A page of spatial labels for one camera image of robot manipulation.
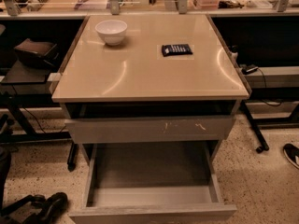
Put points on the grey drawer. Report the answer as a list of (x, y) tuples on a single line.
[(135, 130), (151, 183)]

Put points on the grey drawer cabinet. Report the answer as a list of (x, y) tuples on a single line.
[(135, 80)]

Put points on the grey top drawer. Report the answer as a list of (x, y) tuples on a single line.
[(135, 130)]

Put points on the dark blue snack packet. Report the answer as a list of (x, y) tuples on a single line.
[(176, 50)]

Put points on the white ceramic bowl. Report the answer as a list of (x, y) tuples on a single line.
[(112, 32)]

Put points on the black caster leg left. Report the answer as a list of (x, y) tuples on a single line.
[(71, 163)]

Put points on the black power adapter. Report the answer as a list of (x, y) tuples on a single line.
[(248, 69)]

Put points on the dark box on side table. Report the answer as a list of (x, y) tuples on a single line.
[(37, 54)]

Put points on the black table leg with caster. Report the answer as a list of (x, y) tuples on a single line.
[(263, 145)]

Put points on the black side table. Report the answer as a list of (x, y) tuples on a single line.
[(22, 88)]

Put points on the dark shoe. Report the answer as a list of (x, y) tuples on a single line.
[(292, 154)]

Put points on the grey coiled spring object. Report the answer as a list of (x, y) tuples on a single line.
[(35, 5)]

